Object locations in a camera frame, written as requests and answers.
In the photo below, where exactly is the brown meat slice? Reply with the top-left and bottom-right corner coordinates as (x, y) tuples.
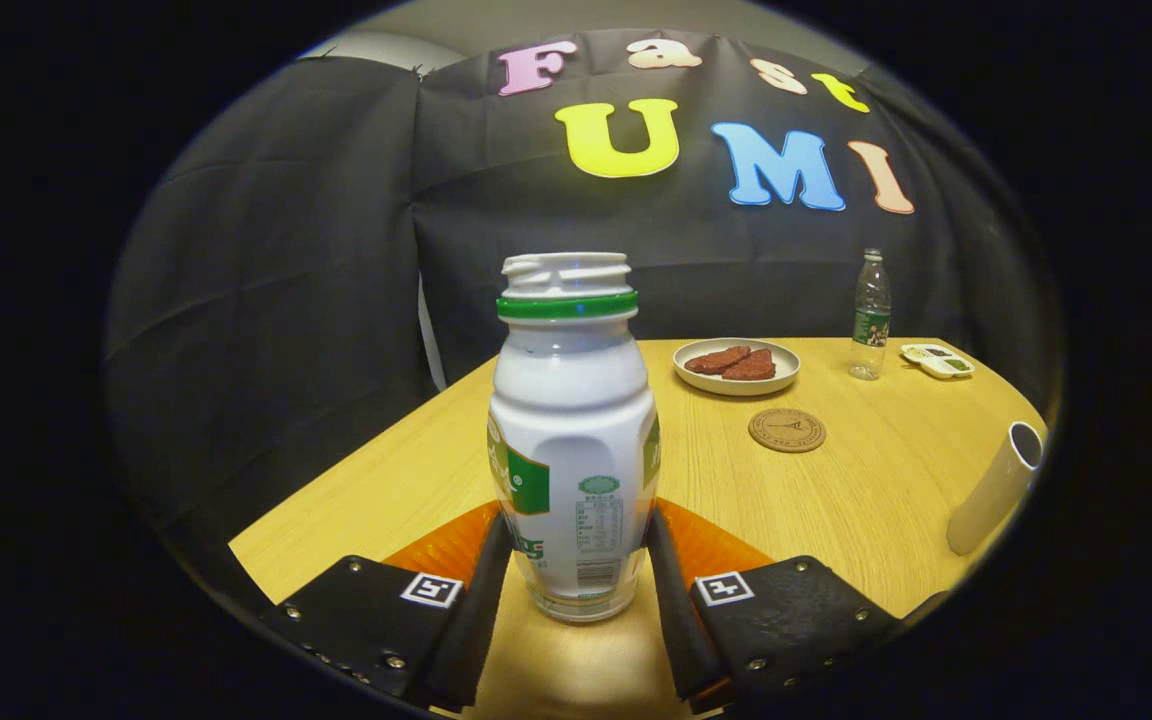
(722, 349), (777, 382)
(684, 346), (752, 375)

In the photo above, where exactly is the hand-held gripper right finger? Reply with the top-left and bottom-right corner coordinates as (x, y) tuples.
(646, 497), (907, 715)

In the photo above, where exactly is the white divided snack tray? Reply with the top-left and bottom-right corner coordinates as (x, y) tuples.
(900, 343), (976, 380)

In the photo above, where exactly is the round beige plate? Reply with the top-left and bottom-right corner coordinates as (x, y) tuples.
(673, 338), (802, 397)

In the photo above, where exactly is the wooden table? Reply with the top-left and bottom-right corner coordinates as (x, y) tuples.
(228, 337), (1049, 720)

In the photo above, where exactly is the white cup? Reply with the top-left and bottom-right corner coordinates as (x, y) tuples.
(946, 421), (1046, 557)

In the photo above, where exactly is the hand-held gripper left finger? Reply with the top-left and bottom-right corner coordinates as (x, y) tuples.
(258, 499), (515, 715)

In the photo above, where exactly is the round cork coaster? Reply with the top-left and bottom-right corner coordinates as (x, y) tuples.
(748, 407), (827, 454)

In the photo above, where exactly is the clear plastic water bottle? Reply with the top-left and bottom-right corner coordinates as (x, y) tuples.
(848, 248), (893, 382)

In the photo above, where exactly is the white juice bottle green label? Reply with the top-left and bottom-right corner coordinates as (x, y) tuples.
(486, 252), (661, 624)

